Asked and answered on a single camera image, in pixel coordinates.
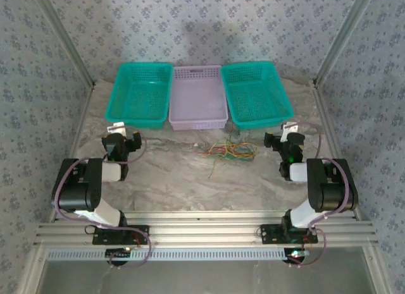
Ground teal plastic basket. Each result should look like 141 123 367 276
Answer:
220 60 295 132
104 62 174 130

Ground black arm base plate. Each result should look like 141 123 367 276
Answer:
259 223 319 245
91 224 150 246

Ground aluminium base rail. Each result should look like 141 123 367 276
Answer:
33 210 380 248

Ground lilac plastic basket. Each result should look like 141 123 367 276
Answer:
168 64 229 132

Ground grey slotted cable duct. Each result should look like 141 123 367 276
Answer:
46 247 287 262

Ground aluminium frame post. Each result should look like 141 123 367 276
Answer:
312 0 378 88
31 0 96 88

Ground aluminium side rail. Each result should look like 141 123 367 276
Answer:
312 83 363 222
49 83 96 222

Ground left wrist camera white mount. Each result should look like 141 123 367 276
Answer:
106 121 126 134

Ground thin yellow cable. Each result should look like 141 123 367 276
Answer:
208 148 228 180
221 143 257 156
202 144 251 157

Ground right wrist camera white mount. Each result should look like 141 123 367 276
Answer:
281 121 299 142

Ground black controller board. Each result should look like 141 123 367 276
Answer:
105 247 132 260
283 248 310 264

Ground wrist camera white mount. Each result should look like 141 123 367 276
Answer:
106 121 126 134
281 121 299 142

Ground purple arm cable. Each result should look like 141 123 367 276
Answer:
53 128 153 270
288 122 351 269

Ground marble pattern table sheet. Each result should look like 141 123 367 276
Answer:
58 75 349 212

